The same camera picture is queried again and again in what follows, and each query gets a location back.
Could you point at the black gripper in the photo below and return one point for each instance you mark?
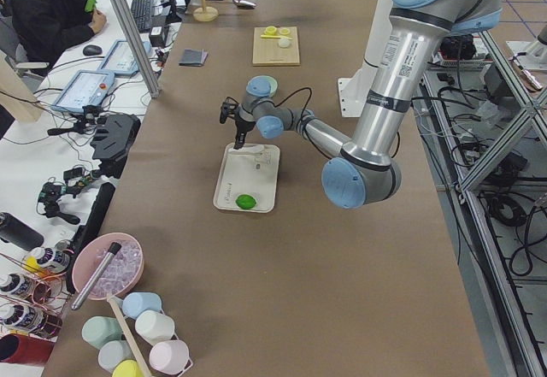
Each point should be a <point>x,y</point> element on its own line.
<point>243,125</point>

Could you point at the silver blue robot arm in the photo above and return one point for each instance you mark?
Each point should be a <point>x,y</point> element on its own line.
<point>361,170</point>

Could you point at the mint green bowl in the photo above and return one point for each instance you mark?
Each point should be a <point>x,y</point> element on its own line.
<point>273,84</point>

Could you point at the pink bowl with ice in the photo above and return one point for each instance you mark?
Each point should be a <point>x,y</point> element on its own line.
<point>122,273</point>

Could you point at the metal scoop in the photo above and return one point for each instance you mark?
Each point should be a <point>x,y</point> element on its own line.
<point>244,4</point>

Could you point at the cream rabbit tray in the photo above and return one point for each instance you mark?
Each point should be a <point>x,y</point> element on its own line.
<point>251,170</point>

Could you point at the lemon slice stack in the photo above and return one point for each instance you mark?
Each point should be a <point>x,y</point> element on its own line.
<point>270,30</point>

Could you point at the green lime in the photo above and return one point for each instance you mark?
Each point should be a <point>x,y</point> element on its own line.
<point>245,201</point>

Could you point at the yellow plastic knife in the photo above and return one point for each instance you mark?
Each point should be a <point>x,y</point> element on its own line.
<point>275,37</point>

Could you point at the wooden mug tree stand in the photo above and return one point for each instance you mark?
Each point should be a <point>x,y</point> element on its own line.
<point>204,13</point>

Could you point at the wooden cutting board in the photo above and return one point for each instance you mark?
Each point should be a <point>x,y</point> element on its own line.
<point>267,53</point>

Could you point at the grey folded cloth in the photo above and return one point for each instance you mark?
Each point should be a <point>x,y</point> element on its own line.
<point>193,58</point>

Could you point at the black keyboard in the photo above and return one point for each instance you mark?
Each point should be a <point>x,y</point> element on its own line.
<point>142,13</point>

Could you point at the black plastic holder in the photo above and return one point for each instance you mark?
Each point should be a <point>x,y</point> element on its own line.
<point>113,138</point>

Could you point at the blue teach pendant far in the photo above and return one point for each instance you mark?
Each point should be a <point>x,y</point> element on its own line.
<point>119,59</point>

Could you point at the blue teach pendant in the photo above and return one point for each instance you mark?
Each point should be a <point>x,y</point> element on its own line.
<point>119,59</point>
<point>84,89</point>

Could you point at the blue teach pendant near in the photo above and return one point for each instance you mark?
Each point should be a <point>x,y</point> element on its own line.
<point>84,89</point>

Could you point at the metal rod black tip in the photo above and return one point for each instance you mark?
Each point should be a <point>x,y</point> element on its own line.
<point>96,276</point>

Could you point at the black computer mouse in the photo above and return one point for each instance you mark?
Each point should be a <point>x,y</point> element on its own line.
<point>92,50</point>

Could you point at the blue cup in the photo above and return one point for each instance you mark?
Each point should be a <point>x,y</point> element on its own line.
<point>136,303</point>

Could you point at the white cup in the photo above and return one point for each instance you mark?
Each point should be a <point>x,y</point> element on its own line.
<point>154,327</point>

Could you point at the person in black hoodie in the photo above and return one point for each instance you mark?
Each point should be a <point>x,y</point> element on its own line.
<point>46,28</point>

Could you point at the pink cup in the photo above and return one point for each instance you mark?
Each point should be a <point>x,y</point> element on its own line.
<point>169,357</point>

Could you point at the green cup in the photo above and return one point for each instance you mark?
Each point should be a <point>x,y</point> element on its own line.
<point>99,330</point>

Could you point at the black bottle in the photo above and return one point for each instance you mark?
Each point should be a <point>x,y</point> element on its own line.
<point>18,233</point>

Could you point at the grey cup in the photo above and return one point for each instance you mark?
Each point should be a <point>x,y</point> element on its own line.
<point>113,353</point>

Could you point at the wooden cup rack stick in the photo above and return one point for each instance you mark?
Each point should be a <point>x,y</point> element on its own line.
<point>143,366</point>

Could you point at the yellow cup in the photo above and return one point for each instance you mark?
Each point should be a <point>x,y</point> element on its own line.
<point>127,368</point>

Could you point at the red container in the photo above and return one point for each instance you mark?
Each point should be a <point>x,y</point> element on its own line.
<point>22,349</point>

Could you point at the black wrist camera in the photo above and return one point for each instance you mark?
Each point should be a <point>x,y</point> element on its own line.
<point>229,110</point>

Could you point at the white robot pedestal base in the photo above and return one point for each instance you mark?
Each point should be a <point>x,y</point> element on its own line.
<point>352,92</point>

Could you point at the aluminium frame post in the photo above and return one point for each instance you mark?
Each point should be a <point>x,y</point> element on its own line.
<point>129,28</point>

